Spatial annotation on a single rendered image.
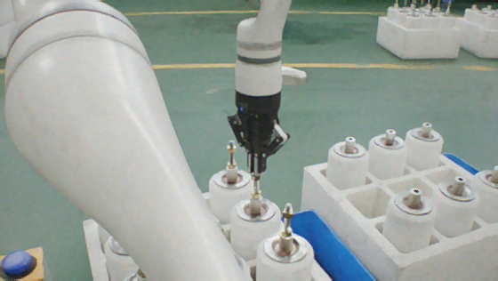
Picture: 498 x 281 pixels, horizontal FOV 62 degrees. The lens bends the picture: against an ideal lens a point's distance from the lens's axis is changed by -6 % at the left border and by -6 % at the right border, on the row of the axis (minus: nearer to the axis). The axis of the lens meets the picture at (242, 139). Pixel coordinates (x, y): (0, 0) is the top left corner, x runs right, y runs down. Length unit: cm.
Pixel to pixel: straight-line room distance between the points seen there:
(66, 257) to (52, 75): 97
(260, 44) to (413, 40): 219
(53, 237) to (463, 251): 99
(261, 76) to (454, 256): 54
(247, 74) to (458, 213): 52
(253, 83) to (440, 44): 230
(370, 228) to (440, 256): 15
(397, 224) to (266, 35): 45
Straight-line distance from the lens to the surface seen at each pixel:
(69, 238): 124
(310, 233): 110
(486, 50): 311
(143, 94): 22
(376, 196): 109
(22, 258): 68
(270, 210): 83
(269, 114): 70
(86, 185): 21
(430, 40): 286
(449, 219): 97
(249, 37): 66
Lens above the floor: 74
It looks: 27 degrees down
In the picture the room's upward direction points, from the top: straight up
